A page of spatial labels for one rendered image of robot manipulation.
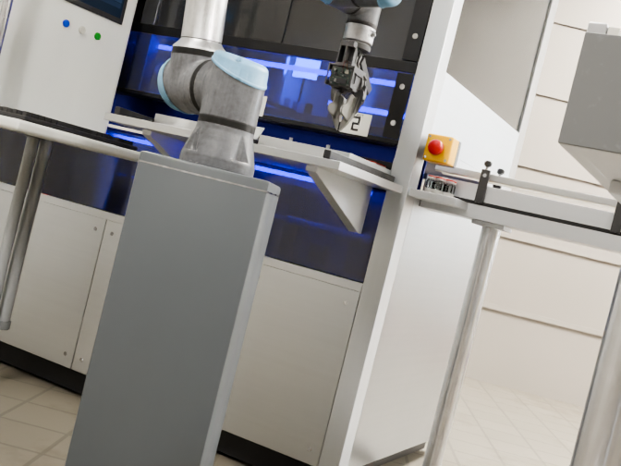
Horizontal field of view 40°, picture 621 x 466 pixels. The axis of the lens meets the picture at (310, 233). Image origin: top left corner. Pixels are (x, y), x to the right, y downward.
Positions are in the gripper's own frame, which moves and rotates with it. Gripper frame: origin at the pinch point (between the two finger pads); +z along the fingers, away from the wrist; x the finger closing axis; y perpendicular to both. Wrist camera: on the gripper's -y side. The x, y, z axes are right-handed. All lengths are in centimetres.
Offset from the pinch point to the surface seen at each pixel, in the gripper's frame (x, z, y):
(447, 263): 12, 28, -71
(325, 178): 2.1, 13.7, 5.3
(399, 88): 2.8, -15.7, -23.1
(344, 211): 2.1, 20.1, -9.2
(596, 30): 83, 5, 127
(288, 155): -2.7, 10.9, 16.9
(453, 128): 12.1, -10.7, -46.1
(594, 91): 84, 9, 127
